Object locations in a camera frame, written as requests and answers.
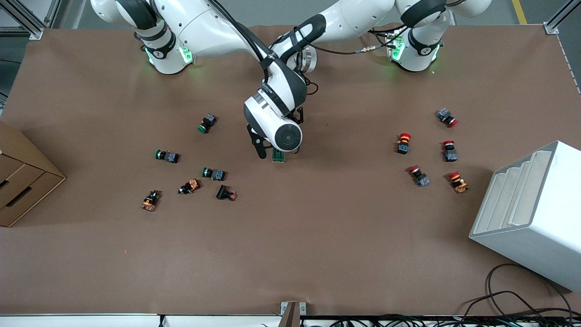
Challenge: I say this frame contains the brown paper table cover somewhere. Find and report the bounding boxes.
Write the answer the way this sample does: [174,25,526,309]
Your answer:
[0,23,581,317]

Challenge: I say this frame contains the red mushroom button orange body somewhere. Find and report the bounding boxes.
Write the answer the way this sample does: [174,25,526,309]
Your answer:
[448,171,469,194]

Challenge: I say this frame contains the brown cardboard box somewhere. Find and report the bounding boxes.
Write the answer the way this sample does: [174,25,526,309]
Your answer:
[0,120,66,228]

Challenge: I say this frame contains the white slotted rack box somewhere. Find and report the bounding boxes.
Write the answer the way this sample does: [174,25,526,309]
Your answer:
[469,140,581,292]

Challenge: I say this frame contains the black switch with red lens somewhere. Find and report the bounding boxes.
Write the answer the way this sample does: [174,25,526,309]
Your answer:
[216,184,238,202]

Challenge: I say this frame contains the black orange selector switch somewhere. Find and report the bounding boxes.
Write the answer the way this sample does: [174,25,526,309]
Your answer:
[141,190,162,212]
[178,178,201,195]

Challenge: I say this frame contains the silver metal bracket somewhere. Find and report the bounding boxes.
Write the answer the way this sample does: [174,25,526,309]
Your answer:
[281,301,307,327]

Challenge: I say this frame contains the black cable bundle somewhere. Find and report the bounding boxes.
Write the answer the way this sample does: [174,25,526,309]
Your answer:
[300,316,581,327]

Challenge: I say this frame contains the white table edge rail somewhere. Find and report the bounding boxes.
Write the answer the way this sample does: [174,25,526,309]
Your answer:
[0,313,284,327]

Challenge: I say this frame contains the aluminium frame profile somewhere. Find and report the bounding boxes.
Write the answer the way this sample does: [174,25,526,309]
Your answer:
[543,0,581,35]
[0,0,62,40]

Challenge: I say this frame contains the black looped cable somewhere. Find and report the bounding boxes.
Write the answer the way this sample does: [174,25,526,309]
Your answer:
[486,263,575,318]

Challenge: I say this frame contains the black arched cable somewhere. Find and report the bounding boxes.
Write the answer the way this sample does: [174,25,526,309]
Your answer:
[461,291,550,318]

